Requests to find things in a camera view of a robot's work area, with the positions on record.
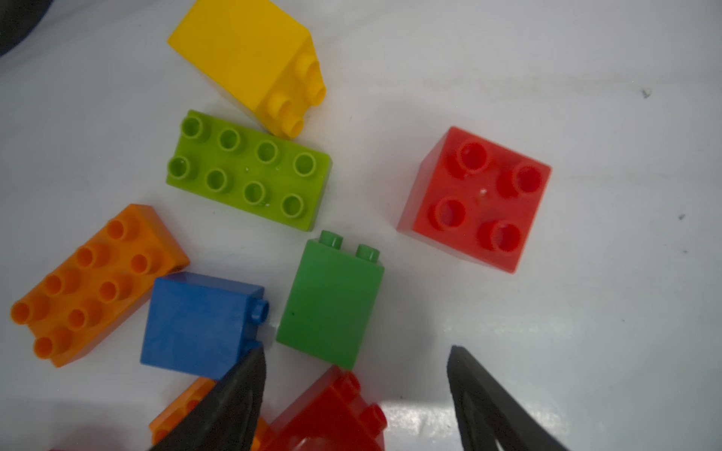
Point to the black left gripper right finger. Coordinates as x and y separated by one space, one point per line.
488 417

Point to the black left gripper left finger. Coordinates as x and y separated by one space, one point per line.
223 406

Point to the small orange lego brick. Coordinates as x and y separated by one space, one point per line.
180 414

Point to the small red lego brick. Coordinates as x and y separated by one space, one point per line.
331 415

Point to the orange lego plate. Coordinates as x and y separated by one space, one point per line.
99 286

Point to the blue lego brick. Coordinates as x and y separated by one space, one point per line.
202 325

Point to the dark green lego brick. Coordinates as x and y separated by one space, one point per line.
331 300

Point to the red square lego brick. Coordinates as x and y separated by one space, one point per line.
475 199

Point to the lime green flat lego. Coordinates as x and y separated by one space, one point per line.
249 170

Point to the yellow lego brick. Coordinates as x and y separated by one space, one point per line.
259 55

